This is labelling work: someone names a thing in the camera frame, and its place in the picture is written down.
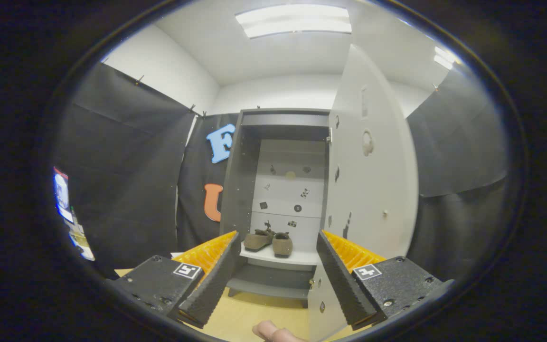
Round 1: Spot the grey shoe cabinet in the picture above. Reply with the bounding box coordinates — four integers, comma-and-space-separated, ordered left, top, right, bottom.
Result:
220, 108, 331, 309

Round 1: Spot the small ceiling light panel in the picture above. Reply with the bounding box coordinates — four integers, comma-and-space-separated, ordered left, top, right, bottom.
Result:
434, 46, 457, 70

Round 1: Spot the black backdrop cloth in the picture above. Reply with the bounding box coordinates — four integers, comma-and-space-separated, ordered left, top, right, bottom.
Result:
53, 62, 509, 281

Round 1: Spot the white shoe cabinet door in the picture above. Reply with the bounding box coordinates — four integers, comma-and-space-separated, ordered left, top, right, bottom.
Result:
308, 44, 419, 342

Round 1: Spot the computer monitor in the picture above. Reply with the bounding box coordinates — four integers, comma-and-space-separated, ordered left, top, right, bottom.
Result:
54, 167, 74, 223

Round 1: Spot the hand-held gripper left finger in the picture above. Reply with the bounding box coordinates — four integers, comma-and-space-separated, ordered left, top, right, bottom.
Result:
105, 230, 241, 329

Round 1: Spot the stack of papers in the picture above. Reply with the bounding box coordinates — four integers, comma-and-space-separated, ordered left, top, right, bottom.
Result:
68, 223, 96, 261

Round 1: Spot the brown fuzzy shoe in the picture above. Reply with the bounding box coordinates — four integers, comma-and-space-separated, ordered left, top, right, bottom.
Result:
272, 232, 293, 258
244, 229, 275, 252

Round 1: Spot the large ceiling light panel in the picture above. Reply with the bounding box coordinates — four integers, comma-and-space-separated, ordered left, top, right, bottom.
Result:
235, 4, 352, 39

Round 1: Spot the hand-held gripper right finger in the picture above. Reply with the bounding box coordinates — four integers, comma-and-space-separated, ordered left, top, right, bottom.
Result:
316, 230, 455, 331

